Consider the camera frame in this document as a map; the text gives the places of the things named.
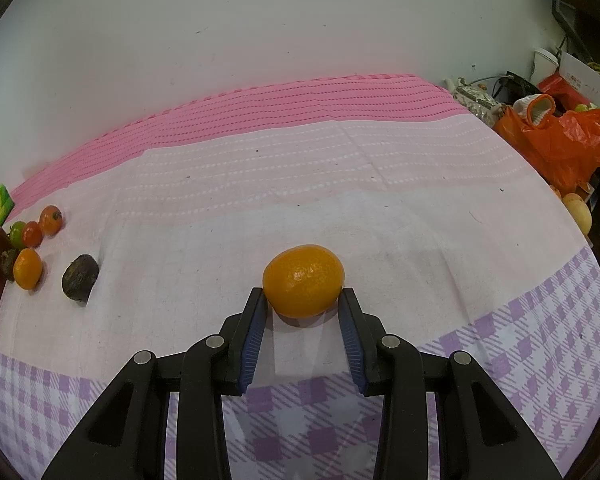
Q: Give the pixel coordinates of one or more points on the white cardboard box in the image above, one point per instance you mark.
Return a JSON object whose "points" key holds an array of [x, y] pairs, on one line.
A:
{"points": [[580, 72]]}

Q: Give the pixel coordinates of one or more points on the small green tomato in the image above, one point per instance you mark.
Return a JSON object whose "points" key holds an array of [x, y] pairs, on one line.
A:
{"points": [[16, 232]]}

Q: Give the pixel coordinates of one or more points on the large orange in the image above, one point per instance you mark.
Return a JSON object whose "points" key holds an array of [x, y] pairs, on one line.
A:
{"points": [[302, 280]]}

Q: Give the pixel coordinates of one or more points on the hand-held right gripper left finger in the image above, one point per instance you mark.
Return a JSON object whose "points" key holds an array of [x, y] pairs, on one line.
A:
{"points": [[250, 340]]}

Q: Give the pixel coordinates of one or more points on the dark brown wrinkled fruit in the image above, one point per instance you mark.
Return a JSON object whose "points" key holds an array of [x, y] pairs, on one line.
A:
{"points": [[7, 263], [80, 278]]}

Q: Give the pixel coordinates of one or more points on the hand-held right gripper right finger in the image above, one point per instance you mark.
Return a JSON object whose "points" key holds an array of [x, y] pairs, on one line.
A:
{"points": [[352, 340]]}

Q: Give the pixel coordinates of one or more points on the yellow pear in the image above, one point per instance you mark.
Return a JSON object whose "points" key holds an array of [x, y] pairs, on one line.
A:
{"points": [[582, 217], [573, 201]]}

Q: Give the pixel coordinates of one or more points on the red tomato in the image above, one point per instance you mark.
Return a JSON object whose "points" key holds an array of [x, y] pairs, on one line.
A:
{"points": [[32, 234]]}

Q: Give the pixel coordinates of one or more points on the pink purple checkered cloth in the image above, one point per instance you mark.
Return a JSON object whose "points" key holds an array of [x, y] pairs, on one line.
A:
{"points": [[330, 185]]}

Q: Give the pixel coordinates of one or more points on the small orange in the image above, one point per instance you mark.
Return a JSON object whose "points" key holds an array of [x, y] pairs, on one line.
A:
{"points": [[27, 269]]}

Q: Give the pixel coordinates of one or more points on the orange plastic bag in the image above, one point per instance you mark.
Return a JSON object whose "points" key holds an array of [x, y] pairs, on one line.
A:
{"points": [[565, 145]]}

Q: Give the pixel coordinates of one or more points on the red packet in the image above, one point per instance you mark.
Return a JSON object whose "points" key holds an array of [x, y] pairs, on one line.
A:
{"points": [[557, 87]]}

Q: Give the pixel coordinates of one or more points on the white orange work glove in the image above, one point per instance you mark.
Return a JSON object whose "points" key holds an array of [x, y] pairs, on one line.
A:
{"points": [[525, 106]]}

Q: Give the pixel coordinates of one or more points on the orange-red tomato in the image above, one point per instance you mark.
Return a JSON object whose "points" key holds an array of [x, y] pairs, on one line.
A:
{"points": [[50, 221]]}

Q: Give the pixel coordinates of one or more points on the white paper cup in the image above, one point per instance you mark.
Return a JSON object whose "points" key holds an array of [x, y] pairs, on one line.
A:
{"points": [[544, 65]]}

